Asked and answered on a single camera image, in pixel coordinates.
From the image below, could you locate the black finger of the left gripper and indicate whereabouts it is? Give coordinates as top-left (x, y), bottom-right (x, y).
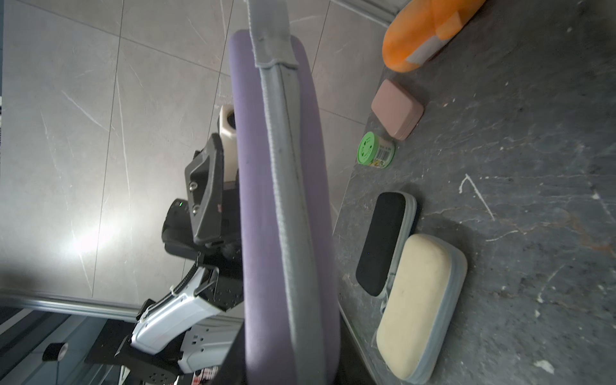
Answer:
top-left (184, 133), bottom-right (224, 245)

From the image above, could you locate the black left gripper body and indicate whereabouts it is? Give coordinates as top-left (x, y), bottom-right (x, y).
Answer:
top-left (161, 182), bottom-right (243, 281)

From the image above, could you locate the purple zippered umbrella sleeve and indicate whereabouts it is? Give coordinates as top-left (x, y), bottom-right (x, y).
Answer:
top-left (229, 1), bottom-right (340, 384)

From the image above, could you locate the white zippered umbrella sleeve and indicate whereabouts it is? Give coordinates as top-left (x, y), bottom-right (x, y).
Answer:
top-left (375, 234), bottom-right (468, 384)

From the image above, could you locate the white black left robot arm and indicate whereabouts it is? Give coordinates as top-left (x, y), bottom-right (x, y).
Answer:
top-left (85, 133), bottom-right (243, 384)

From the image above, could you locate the green lidded air freshener can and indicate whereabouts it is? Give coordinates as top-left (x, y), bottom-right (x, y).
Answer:
top-left (357, 132), bottom-right (396, 168)

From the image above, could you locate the pink hard case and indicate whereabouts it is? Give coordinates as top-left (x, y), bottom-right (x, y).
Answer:
top-left (372, 80), bottom-right (424, 141)

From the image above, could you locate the orange plush whale toy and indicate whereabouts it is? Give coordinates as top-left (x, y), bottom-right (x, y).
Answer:
top-left (382, 0), bottom-right (485, 73)

